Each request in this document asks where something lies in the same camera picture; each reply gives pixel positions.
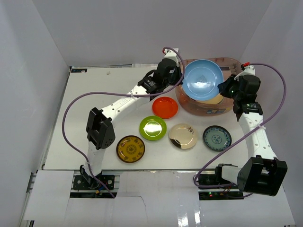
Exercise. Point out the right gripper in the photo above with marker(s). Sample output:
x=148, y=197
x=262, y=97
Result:
x=224, y=87

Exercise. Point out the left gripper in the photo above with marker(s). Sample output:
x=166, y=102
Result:
x=176, y=77

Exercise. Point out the beige yellow plate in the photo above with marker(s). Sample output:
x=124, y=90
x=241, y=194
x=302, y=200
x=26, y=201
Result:
x=217, y=99

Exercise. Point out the light blue plate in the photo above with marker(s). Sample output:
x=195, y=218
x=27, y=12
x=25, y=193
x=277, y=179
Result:
x=201, y=80

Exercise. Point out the cream brown glossy plate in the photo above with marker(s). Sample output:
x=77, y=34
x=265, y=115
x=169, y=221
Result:
x=183, y=136

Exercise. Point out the yellow brown patterned plate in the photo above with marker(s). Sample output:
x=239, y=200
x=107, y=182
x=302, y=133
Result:
x=130, y=149

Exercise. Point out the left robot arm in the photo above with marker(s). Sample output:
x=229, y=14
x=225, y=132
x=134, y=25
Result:
x=101, y=123

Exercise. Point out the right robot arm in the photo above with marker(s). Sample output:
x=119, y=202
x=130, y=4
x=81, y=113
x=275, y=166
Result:
x=263, y=173

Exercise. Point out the orange plate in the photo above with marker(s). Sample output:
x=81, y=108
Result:
x=165, y=107

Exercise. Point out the blue white porcelain plate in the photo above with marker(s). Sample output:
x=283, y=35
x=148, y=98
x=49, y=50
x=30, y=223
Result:
x=217, y=138

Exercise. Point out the lime green plate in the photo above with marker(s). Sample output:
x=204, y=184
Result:
x=152, y=128

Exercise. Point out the small black label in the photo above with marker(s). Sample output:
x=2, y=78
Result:
x=78, y=70

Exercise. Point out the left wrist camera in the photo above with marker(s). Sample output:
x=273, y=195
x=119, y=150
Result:
x=170, y=54

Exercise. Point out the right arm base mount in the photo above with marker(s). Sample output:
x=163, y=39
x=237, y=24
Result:
x=217, y=194

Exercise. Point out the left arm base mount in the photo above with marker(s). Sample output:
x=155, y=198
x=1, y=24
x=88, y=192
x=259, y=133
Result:
x=83, y=181

